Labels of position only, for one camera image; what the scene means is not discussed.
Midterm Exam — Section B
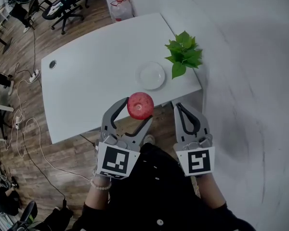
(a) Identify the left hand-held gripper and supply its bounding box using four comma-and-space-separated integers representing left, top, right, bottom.
95, 96, 154, 180

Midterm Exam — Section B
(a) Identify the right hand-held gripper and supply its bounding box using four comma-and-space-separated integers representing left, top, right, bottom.
172, 102, 216, 178

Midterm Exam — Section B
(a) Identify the red apple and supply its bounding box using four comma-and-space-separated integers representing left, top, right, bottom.
127, 92, 155, 120

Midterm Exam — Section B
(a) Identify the white round plate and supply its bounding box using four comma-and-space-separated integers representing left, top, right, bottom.
135, 61, 166, 90

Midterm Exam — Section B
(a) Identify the person's right forearm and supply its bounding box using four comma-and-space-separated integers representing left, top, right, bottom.
196, 173, 227, 209

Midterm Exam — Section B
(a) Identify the person's left forearm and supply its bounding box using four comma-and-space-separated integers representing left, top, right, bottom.
84, 177, 113, 210

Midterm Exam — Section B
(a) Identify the person's light shoe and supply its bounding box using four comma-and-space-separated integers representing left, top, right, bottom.
141, 134, 156, 145

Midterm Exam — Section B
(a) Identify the green leafy potted plant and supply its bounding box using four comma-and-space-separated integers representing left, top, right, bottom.
164, 30, 203, 80

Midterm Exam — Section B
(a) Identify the person's black clothing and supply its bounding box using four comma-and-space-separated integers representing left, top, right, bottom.
72, 142, 256, 231

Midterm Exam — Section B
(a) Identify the clear water bottle red cap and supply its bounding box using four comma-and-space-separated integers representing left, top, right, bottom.
110, 0, 133, 23

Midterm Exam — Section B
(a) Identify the white side desk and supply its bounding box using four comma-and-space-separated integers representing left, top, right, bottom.
0, 102, 14, 112

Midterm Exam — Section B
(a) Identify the pale bead bracelet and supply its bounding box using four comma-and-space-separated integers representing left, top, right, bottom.
90, 178, 112, 191

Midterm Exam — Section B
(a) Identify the long white floor cable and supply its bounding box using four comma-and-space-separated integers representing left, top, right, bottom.
3, 79, 92, 181

